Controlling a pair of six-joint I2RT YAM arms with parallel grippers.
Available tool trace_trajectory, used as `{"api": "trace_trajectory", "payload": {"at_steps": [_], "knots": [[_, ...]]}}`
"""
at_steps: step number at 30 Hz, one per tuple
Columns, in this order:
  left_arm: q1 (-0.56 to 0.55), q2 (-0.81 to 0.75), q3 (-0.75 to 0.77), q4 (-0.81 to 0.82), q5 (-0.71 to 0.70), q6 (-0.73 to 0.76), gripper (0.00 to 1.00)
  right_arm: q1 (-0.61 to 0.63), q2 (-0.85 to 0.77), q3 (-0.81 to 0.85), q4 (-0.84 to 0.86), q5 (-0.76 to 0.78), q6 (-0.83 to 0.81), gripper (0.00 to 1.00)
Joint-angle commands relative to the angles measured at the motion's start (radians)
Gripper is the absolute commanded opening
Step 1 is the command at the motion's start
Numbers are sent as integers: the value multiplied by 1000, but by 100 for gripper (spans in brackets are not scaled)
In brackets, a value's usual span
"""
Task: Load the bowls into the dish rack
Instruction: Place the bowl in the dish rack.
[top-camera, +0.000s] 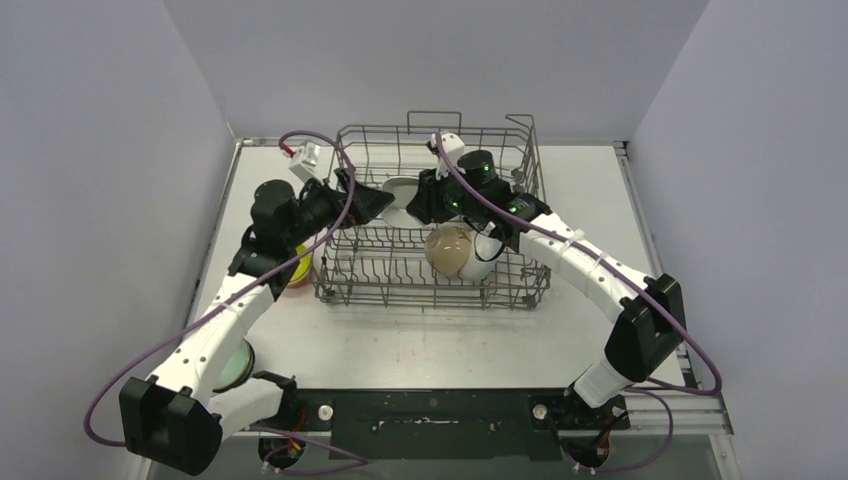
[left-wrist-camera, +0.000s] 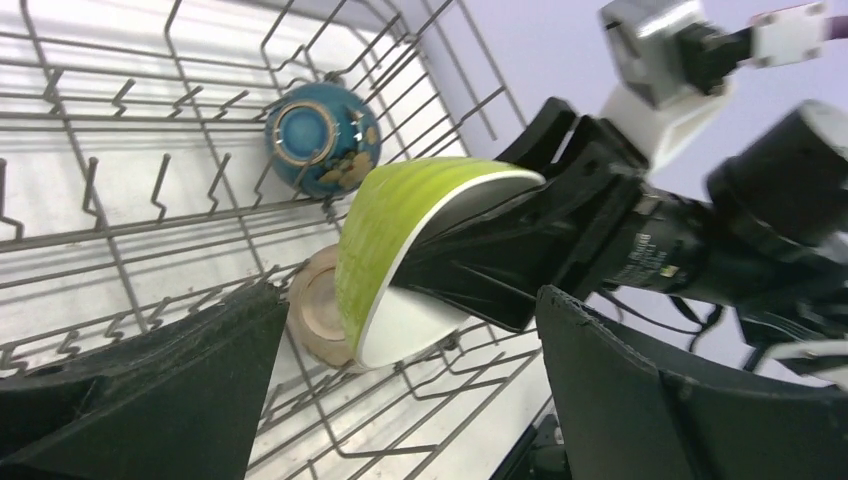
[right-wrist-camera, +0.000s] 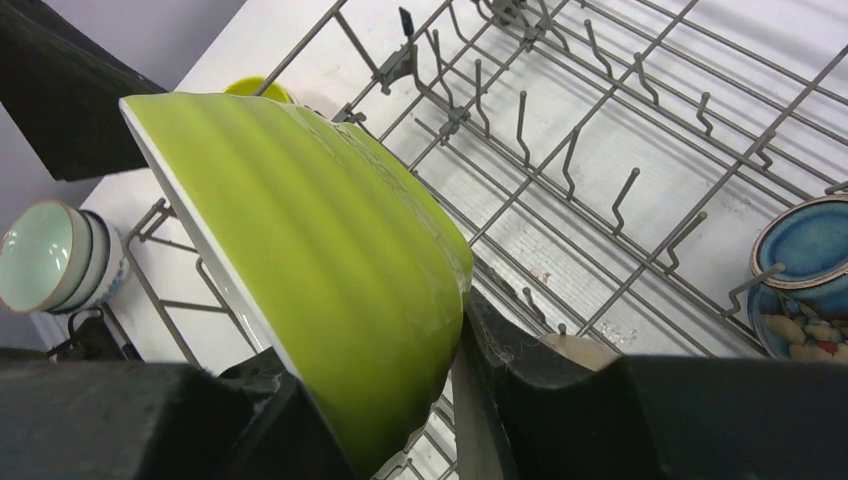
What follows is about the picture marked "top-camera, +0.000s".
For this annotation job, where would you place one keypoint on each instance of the white bowl with tan outside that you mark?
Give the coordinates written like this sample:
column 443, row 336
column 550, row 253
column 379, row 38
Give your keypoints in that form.
column 447, row 249

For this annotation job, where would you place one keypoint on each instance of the white bowl with blue outside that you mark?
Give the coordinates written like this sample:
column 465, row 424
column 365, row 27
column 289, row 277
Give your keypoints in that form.
column 482, row 258

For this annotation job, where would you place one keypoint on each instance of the white bowl orange outside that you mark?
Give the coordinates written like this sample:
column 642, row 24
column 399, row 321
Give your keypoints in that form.
column 297, row 282

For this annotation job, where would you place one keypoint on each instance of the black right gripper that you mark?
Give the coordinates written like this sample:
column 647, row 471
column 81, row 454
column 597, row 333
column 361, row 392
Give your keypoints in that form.
column 430, row 201

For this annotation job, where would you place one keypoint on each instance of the grey wire dish rack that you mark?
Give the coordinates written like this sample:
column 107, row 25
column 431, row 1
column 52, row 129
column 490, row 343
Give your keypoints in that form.
column 380, row 264

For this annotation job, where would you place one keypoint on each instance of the white square bowl green outside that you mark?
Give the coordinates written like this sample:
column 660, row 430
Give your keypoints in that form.
column 403, row 188

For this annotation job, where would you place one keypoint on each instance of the pale green plate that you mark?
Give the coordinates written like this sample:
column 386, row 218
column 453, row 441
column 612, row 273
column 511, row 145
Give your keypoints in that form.
column 238, row 369

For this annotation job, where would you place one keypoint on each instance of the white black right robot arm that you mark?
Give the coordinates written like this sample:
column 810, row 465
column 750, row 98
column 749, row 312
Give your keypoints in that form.
column 642, row 310

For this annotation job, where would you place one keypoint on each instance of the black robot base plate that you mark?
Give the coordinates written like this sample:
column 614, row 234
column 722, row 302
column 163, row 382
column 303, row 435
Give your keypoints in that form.
column 450, row 424

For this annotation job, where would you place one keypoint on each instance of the lime green bowl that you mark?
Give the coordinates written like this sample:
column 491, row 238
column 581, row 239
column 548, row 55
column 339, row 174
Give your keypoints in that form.
column 304, row 265

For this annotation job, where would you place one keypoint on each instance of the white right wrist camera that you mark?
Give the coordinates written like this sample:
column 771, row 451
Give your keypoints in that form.
column 445, row 145

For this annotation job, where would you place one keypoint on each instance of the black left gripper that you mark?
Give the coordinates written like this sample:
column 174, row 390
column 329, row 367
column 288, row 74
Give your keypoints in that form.
column 367, row 204

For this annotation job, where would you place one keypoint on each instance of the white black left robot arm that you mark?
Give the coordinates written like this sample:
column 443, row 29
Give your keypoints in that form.
column 174, row 416

